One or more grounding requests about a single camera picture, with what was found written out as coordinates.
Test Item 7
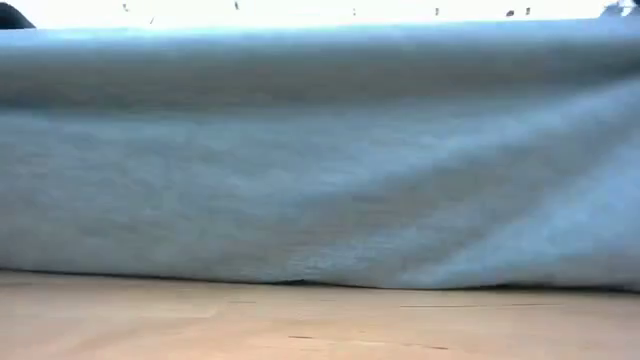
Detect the light grey garment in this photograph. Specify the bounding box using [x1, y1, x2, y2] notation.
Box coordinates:
[0, 18, 640, 292]

